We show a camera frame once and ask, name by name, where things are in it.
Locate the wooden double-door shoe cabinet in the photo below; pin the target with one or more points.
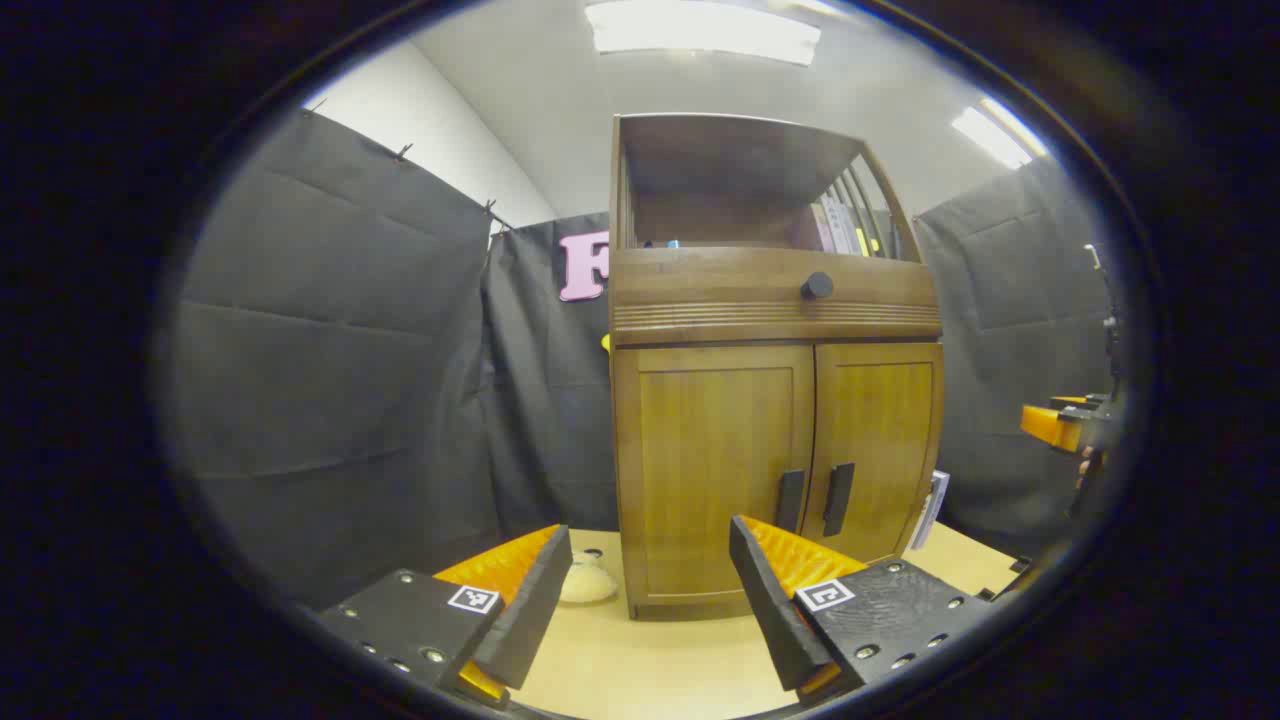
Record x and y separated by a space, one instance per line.
740 160

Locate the wooden shoe cabinet door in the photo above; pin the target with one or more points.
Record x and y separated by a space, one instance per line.
880 430
700 450

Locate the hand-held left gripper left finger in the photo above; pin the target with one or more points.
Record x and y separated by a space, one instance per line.
530 610

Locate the cream plush toy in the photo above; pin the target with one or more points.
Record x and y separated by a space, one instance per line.
585 585

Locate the large ceiling light panel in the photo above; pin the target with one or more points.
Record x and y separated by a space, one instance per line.
700 30

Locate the narrow ceiling light panel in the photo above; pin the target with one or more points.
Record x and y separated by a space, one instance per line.
995 135

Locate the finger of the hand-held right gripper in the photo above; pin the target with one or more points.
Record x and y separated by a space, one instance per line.
1050 425
1075 402

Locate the row of books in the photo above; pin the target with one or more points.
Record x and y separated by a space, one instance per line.
840 230

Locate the white paper leaflet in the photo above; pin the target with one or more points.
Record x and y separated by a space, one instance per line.
930 510

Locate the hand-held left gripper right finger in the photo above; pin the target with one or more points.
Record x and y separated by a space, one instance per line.
765 600

